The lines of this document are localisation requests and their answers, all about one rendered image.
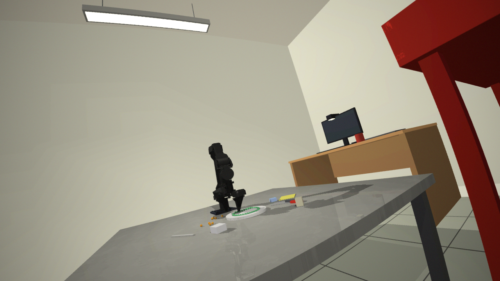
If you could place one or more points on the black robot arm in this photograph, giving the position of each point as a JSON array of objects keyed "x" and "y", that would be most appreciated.
[{"x": 223, "y": 165}]

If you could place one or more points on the cream cube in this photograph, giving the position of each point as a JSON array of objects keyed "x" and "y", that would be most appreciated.
[{"x": 299, "y": 201}]

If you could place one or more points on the white round board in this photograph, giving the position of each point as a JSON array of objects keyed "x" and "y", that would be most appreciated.
[{"x": 230, "y": 217}]

